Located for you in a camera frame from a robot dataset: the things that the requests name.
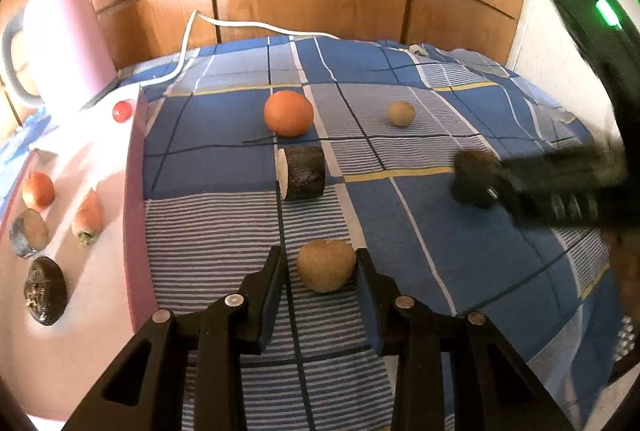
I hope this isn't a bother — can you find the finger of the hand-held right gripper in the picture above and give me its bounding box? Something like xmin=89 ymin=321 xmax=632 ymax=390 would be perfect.
xmin=487 ymin=185 xmax=551 ymax=226
xmin=492 ymin=143 xmax=618 ymax=184

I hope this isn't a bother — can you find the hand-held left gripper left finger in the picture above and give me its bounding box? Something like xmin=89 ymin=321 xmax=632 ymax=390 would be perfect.
xmin=62 ymin=246 xmax=288 ymax=431

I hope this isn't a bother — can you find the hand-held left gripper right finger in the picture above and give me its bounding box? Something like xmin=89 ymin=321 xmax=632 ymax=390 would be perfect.
xmin=354 ymin=248 xmax=576 ymax=431

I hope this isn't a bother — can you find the brown potato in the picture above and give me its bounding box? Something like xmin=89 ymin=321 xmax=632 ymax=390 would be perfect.
xmin=296 ymin=239 xmax=357 ymax=294

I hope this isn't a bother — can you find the smooth dark avocado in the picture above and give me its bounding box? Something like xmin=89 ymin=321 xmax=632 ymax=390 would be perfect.
xmin=451 ymin=149 xmax=501 ymax=209

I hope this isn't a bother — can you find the pink tray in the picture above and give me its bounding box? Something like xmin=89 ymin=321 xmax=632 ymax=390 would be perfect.
xmin=0 ymin=96 xmax=161 ymax=422

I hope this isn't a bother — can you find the cracked dark avocado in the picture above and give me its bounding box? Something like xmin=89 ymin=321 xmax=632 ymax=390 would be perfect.
xmin=23 ymin=256 xmax=67 ymax=327

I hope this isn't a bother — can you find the red tomato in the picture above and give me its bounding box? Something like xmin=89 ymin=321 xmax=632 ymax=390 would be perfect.
xmin=111 ymin=100 xmax=134 ymax=124

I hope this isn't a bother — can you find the small orange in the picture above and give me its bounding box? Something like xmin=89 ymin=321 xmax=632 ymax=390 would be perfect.
xmin=21 ymin=171 xmax=56 ymax=212

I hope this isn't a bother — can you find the person's right hand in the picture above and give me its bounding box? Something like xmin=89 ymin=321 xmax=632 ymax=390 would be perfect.
xmin=597 ymin=227 xmax=640 ymax=312

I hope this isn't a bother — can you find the blue checked blanket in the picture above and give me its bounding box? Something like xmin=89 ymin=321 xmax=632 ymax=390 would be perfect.
xmin=115 ymin=36 xmax=631 ymax=431

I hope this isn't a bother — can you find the dark cut root piece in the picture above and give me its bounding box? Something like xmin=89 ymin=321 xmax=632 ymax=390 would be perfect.
xmin=276 ymin=145 xmax=327 ymax=202

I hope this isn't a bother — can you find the dotted dark fabric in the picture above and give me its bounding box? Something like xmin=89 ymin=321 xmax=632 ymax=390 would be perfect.
xmin=610 ymin=311 xmax=638 ymax=377

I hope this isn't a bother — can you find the small round kiwi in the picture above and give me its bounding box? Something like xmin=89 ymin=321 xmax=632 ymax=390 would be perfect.
xmin=388 ymin=101 xmax=416 ymax=128

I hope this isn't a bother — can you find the large orange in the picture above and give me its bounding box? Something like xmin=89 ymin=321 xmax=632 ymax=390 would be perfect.
xmin=263 ymin=90 xmax=315 ymax=136

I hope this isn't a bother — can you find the small carrot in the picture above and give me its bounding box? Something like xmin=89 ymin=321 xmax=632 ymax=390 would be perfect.
xmin=71 ymin=188 xmax=105 ymax=248

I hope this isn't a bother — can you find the grey cut root piece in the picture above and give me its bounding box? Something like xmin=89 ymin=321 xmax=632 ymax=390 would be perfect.
xmin=9 ymin=208 xmax=50 ymax=259

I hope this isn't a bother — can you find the pink electric kettle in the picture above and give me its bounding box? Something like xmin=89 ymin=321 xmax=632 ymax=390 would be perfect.
xmin=0 ymin=0 xmax=121 ymax=116

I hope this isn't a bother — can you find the white power cable with plug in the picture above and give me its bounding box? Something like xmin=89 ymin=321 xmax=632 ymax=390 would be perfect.
xmin=117 ymin=10 xmax=431 ymax=86

